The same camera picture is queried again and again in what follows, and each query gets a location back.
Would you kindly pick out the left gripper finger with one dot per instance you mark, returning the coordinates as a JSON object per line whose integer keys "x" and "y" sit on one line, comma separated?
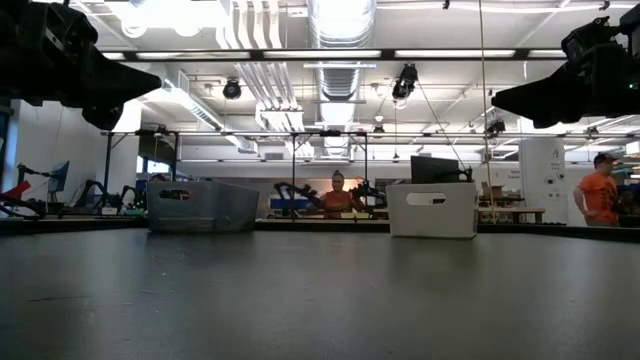
{"x": 130, "y": 85}

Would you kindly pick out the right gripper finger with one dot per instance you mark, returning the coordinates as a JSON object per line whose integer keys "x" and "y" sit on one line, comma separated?
{"x": 530, "y": 100}

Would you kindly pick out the small black robot arm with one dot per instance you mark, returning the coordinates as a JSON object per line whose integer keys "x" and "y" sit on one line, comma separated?
{"x": 130, "y": 194}
{"x": 370, "y": 192}
{"x": 92, "y": 189}
{"x": 295, "y": 191}

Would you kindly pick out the cardboard box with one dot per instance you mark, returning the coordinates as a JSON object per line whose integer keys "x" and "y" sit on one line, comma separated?
{"x": 495, "y": 191}

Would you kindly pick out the white column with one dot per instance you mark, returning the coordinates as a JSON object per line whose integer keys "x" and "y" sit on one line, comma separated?
{"x": 542, "y": 200}

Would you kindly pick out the wooden bench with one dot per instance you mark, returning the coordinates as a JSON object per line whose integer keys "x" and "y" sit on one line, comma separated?
{"x": 510, "y": 212}

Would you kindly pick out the blue monitor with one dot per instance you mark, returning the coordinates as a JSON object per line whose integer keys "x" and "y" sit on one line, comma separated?
{"x": 60, "y": 177}

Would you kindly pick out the person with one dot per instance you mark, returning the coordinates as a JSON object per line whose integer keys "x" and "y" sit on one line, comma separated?
{"x": 600, "y": 197}
{"x": 337, "y": 200}

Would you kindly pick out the black monitor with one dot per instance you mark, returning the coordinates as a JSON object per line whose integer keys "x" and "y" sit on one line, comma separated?
{"x": 432, "y": 170}

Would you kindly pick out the red panel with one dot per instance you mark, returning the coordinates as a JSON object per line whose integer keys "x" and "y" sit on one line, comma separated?
{"x": 15, "y": 191}

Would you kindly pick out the white plastic bin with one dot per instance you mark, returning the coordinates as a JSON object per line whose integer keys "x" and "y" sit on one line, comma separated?
{"x": 450, "y": 215}

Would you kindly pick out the blue crate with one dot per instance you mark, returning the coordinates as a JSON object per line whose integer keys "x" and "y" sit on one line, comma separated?
{"x": 282, "y": 204}

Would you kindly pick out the black table mat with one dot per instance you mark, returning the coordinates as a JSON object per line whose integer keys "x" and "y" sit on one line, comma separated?
{"x": 350, "y": 310}

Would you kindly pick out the black workstation frame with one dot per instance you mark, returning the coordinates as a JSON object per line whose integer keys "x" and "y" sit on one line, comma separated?
{"x": 107, "y": 165}

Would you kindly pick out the silver ventilation duct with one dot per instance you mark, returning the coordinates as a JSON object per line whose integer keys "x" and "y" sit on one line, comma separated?
{"x": 340, "y": 80}

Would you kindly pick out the black horizontal frame bar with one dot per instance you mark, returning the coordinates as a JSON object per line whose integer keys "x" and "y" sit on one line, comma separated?
{"x": 320, "y": 54}

